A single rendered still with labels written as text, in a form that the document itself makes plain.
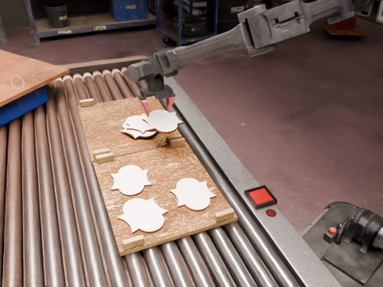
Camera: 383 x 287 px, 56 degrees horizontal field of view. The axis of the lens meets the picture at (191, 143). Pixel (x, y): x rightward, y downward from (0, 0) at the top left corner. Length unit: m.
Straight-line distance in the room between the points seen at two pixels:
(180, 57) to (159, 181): 0.40
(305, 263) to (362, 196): 1.78
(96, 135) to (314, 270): 0.89
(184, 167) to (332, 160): 1.95
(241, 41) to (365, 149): 2.45
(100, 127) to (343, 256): 1.31
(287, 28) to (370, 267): 1.38
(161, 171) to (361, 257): 1.17
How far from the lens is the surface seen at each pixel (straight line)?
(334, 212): 2.22
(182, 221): 1.06
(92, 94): 1.78
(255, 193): 1.18
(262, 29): 0.90
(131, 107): 1.59
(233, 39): 0.95
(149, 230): 1.03
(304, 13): 0.91
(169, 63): 1.17
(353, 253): 2.03
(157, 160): 1.27
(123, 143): 1.37
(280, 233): 1.09
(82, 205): 1.17
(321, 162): 2.98
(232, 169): 1.28
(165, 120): 1.27
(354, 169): 3.01
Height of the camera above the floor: 1.72
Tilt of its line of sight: 35 degrees down
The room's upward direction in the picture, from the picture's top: 1 degrees clockwise
